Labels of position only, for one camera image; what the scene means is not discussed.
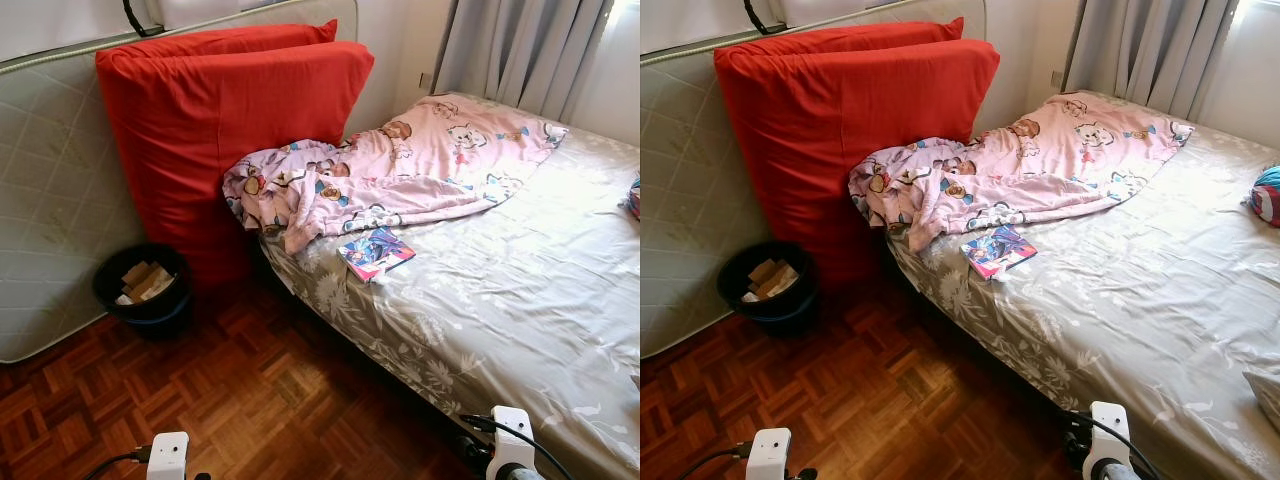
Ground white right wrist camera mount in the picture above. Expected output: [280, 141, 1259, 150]
[487, 405, 536, 471]
[1083, 401, 1131, 479]

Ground black strap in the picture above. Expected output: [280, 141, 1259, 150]
[122, 0, 166, 38]
[742, 0, 786, 36]

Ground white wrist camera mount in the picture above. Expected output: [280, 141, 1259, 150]
[487, 405, 536, 471]
[1083, 401, 1131, 479]
[745, 428, 793, 480]
[146, 431, 190, 480]

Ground large grey floral pillow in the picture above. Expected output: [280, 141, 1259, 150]
[1243, 370, 1280, 433]

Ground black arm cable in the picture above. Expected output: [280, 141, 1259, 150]
[460, 413, 574, 480]
[1062, 410, 1163, 480]
[83, 447, 151, 480]
[683, 443, 751, 480]

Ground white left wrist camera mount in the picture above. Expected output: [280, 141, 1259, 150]
[146, 431, 190, 480]
[745, 428, 793, 480]

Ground colourful comic book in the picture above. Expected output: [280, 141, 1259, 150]
[960, 224, 1039, 281]
[337, 228, 417, 283]

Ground grey curtain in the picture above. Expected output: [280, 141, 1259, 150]
[1062, 0, 1241, 121]
[432, 0, 616, 123]

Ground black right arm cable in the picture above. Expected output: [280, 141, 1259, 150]
[1062, 410, 1163, 480]
[460, 413, 574, 480]

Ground white quilted mattress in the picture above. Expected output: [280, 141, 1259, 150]
[0, 0, 359, 364]
[640, 0, 987, 359]

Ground bed with grey floral sheet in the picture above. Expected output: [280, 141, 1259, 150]
[880, 92, 1280, 480]
[255, 95, 641, 480]

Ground large red pillow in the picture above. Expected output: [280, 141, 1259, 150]
[714, 16, 966, 59]
[96, 42, 376, 291]
[96, 19, 339, 63]
[714, 38, 1001, 291]

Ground black waste bin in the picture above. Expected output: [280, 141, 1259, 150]
[93, 243, 194, 336]
[716, 241, 819, 334]

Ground pink cartoon print blanket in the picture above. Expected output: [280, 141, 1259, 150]
[848, 92, 1195, 253]
[222, 93, 569, 256]

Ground brown cardboard pieces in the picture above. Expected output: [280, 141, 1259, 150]
[115, 261, 176, 306]
[742, 258, 803, 303]

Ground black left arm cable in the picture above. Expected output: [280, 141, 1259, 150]
[683, 443, 751, 480]
[83, 447, 151, 480]

